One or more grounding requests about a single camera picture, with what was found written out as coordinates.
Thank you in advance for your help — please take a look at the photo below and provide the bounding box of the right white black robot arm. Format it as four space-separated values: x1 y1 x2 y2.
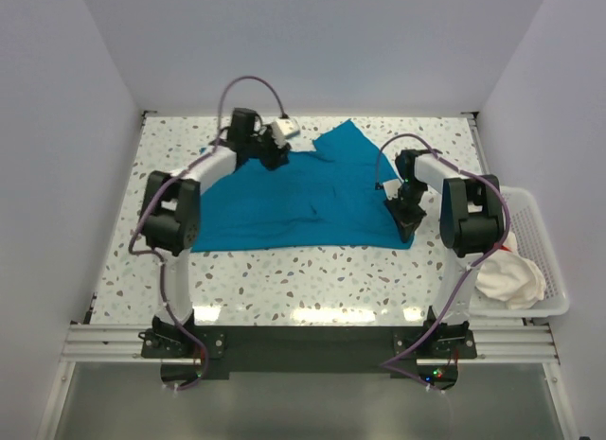
375 150 508 358

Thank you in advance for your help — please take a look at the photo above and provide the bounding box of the red white garment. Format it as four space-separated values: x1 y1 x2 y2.
490 232 519 257

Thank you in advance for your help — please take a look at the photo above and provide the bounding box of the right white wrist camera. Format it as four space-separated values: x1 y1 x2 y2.
375 178 402 198

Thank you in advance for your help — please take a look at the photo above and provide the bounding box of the aluminium rail frame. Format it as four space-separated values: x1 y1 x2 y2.
38 318 581 439

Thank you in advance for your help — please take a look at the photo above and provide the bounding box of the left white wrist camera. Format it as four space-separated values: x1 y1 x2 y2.
271 118 300 148

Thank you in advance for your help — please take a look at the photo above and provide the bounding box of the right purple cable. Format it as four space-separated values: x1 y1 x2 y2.
373 133 512 379

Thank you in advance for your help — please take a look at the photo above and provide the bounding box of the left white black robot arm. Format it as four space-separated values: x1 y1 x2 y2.
129 108 300 357

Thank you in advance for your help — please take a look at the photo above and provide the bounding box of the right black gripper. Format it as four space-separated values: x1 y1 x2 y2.
383 180 428 243

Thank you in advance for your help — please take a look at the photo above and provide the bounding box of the purple cable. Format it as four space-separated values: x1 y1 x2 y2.
128 75 291 389
373 133 512 379

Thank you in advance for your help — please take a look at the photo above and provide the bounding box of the blue polo t shirt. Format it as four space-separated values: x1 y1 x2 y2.
192 120 413 253

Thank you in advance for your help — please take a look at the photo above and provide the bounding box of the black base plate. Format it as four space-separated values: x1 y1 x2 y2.
138 319 478 389

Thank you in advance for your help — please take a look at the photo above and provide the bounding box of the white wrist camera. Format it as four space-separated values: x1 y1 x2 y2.
271 118 300 148
375 178 402 198

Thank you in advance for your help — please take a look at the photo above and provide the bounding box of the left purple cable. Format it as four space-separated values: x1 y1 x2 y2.
128 75 291 389

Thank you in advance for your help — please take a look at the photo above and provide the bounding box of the white t shirt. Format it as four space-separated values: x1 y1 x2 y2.
475 250 546 310

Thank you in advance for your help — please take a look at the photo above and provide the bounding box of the white plastic basket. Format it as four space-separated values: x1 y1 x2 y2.
470 186 570 318

